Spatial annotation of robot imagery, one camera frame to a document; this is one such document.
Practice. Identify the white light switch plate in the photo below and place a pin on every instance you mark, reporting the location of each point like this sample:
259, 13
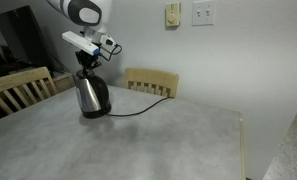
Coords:
204, 12

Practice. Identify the grey speckled countertop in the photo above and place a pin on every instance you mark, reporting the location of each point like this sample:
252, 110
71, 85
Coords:
288, 150

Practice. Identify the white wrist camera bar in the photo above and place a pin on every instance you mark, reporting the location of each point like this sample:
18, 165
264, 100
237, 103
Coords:
79, 41

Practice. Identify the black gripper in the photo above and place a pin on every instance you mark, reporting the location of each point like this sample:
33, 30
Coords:
87, 60

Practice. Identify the stainless steel electric kettle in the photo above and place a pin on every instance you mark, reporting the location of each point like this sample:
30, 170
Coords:
93, 95

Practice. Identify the plain light wooden chair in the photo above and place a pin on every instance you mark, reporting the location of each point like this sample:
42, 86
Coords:
153, 78

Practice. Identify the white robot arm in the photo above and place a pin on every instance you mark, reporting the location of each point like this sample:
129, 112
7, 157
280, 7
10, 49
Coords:
84, 11

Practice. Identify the wooden chair with long slats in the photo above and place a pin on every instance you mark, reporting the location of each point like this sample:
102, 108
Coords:
19, 85

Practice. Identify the low wooden furniture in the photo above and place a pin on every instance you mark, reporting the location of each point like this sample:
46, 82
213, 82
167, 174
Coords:
64, 81

